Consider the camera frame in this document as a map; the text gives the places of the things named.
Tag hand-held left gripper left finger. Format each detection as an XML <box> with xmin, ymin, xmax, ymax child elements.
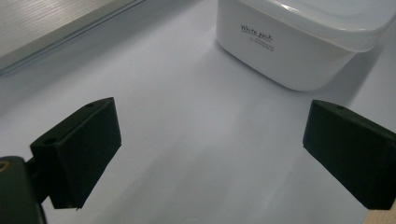
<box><xmin>26</xmin><ymin>96</ymin><xmax>122</xmax><ymax>210</ymax></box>

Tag white square food container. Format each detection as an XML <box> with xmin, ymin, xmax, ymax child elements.
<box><xmin>215</xmin><ymin>0</ymin><xmax>396</xmax><ymax>92</ymax></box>

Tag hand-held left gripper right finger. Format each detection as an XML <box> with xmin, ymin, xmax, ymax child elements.
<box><xmin>302</xmin><ymin>99</ymin><xmax>396</xmax><ymax>211</ymax></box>

